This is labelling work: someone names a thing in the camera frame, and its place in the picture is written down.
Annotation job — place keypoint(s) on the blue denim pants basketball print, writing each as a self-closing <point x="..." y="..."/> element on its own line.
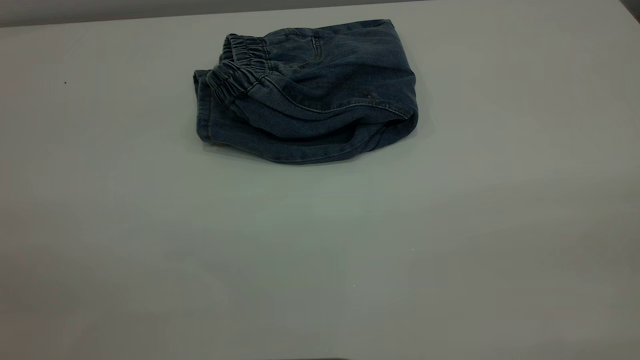
<point x="325" y="90"/>

